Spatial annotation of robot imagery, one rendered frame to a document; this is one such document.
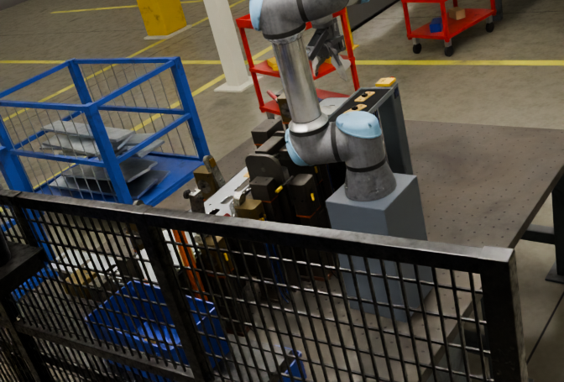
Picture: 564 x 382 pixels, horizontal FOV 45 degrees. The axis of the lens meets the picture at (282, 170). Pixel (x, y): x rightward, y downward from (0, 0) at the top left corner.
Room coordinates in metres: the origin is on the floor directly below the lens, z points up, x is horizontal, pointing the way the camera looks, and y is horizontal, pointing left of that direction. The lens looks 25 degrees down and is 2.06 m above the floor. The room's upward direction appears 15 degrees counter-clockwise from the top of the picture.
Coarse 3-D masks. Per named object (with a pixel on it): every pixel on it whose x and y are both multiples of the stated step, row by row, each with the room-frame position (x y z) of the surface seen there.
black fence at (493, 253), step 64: (0, 192) 1.33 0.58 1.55; (128, 256) 1.13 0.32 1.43; (256, 256) 0.93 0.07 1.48; (320, 256) 0.85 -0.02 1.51; (384, 256) 0.77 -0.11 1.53; (448, 256) 0.72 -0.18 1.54; (512, 256) 0.68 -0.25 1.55; (0, 320) 1.48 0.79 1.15; (64, 320) 1.32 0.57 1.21; (192, 320) 1.06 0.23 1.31; (512, 320) 0.67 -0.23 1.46
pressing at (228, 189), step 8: (320, 104) 2.79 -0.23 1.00; (328, 104) 2.76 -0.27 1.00; (336, 104) 2.74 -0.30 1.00; (240, 176) 2.28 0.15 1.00; (224, 184) 2.26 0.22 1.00; (232, 184) 2.23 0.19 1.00; (240, 184) 2.22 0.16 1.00; (216, 192) 2.21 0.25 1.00; (224, 192) 2.18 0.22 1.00; (232, 192) 2.17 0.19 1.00; (248, 192) 2.15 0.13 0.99; (208, 200) 2.16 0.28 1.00; (216, 200) 2.14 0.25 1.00; (232, 200) 2.10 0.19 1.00; (208, 208) 2.09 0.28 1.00; (216, 208) 2.08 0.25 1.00; (224, 208) 2.06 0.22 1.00; (232, 208) 2.04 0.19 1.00; (232, 216) 1.99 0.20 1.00; (192, 248) 1.86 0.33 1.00; (136, 256) 1.90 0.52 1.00; (144, 256) 1.88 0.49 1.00; (144, 272) 1.79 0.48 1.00; (152, 272) 1.78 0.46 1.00; (120, 280) 1.78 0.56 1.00; (152, 280) 1.73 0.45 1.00
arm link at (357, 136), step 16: (352, 112) 1.80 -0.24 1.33; (336, 128) 1.75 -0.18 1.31; (352, 128) 1.70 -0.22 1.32; (368, 128) 1.70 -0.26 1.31; (336, 144) 1.72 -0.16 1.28; (352, 144) 1.71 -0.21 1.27; (368, 144) 1.70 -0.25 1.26; (336, 160) 1.74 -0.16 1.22; (352, 160) 1.71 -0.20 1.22; (368, 160) 1.70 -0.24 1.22
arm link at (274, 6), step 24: (264, 0) 1.73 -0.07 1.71; (288, 0) 1.70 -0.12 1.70; (264, 24) 1.74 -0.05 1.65; (288, 24) 1.72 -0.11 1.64; (288, 48) 1.74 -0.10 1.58; (288, 72) 1.75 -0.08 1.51; (288, 96) 1.76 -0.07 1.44; (312, 96) 1.76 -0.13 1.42; (312, 120) 1.75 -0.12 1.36; (288, 144) 1.77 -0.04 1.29; (312, 144) 1.74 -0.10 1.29
